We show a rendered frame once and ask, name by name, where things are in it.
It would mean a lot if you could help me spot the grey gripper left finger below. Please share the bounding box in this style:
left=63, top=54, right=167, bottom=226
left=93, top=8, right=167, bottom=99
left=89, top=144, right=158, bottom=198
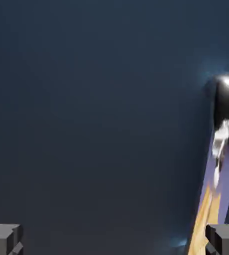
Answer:
left=0, top=223, right=24, bottom=255

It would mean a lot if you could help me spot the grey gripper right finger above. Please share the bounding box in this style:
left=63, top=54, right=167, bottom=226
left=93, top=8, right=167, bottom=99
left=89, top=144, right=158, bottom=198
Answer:
left=205, top=223, right=229, bottom=255

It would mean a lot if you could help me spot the shiny curved metal handle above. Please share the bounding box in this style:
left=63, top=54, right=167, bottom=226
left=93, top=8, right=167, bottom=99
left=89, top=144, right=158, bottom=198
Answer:
left=184, top=73, right=229, bottom=255

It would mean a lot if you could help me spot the dark blue cabinet door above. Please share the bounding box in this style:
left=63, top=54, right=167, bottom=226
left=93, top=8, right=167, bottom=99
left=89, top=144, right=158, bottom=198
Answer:
left=0, top=0, right=229, bottom=255

